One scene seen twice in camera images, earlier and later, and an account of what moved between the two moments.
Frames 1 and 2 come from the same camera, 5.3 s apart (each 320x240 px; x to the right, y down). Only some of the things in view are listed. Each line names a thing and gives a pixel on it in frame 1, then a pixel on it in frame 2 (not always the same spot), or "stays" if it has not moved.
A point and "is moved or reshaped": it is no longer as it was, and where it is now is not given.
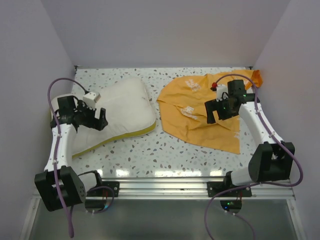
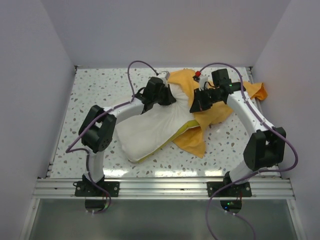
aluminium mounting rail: x=186 y=188 stays
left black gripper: x=98 y=124 → x=170 y=98
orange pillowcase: x=183 y=109 is moved or reshaped
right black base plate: x=216 y=187 stays
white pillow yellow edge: x=129 y=112 is moved or reshaped
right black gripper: x=211 y=104 → x=198 y=105
